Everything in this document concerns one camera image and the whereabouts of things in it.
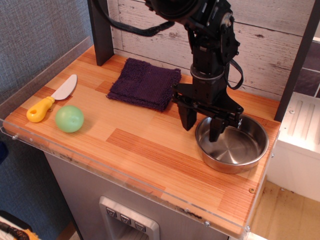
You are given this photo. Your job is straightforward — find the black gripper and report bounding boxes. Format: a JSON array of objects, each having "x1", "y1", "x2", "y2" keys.
[{"x1": 171, "y1": 63, "x2": 244, "y2": 142}]

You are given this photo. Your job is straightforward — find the silver metal pot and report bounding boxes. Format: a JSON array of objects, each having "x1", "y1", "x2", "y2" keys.
[{"x1": 195, "y1": 115, "x2": 269, "y2": 174}]

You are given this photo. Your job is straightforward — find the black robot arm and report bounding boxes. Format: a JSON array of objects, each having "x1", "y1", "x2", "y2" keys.
[{"x1": 145, "y1": 0, "x2": 244, "y2": 142}]

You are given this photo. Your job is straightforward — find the green round toy vegetable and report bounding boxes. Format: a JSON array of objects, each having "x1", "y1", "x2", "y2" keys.
[{"x1": 55, "y1": 105, "x2": 84, "y2": 133}]

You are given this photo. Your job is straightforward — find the purple folded cloth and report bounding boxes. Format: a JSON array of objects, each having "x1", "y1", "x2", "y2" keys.
[{"x1": 106, "y1": 58, "x2": 182, "y2": 112}]

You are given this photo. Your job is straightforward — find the grey toy fridge cabinet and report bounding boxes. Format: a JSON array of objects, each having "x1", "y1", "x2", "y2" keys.
[{"x1": 45, "y1": 153, "x2": 228, "y2": 240}]

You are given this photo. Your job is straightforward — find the clear acrylic edge guard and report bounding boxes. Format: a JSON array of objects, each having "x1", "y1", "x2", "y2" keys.
[{"x1": 0, "y1": 38, "x2": 280, "y2": 240}]

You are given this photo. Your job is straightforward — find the orange object bottom left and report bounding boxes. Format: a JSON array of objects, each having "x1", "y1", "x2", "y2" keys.
[{"x1": 24, "y1": 229, "x2": 39, "y2": 240}]

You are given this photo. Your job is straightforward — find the dark vertical post right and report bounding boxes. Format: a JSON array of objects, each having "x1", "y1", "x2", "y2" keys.
[{"x1": 274, "y1": 0, "x2": 320, "y2": 122}]

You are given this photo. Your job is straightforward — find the dark vertical post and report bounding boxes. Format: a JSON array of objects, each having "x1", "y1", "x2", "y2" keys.
[
  {"x1": 87, "y1": 0, "x2": 114, "y2": 66},
  {"x1": 274, "y1": 0, "x2": 320, "y2": 122}
]

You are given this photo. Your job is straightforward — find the dark vertical post left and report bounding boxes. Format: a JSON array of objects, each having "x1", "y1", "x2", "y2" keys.
[{"x1": 87, "y1": 0, "x2": 114, "y2": 66}]

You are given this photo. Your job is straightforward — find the yellow handled toy knife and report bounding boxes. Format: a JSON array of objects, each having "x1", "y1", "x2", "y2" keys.
[{"x1": 26, "y1": 74, "x2": 78, "y2": 123}]

